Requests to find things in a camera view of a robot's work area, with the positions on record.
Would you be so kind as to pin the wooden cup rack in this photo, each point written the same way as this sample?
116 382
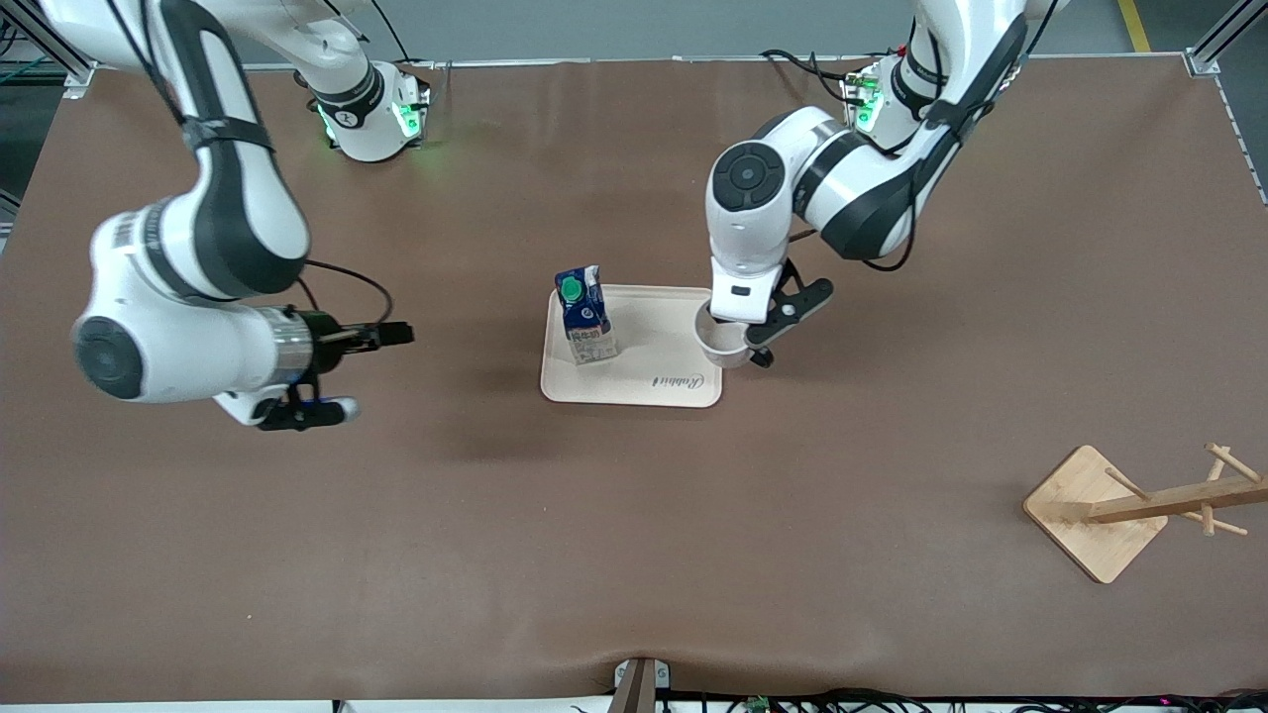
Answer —
1095 520

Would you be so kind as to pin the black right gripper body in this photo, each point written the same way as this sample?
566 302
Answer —
322 338

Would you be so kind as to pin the small green circuit board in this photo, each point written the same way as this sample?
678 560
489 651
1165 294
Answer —
759 705

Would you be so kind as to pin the aluminium frame post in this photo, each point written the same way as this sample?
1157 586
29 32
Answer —
1214 45
50 45

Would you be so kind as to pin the blue milk carton green cap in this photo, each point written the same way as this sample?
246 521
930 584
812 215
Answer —
586 332

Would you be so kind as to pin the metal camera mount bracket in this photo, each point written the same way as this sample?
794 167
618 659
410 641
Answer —
639 688

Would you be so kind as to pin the brown table cover sheet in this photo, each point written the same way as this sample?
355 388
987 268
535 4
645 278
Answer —
396 545

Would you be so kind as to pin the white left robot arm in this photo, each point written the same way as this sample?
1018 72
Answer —
743 248

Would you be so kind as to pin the cream rabbit print tray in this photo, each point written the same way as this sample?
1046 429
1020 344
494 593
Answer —
634 381

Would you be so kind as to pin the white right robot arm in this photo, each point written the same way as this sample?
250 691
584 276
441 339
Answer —
178 347

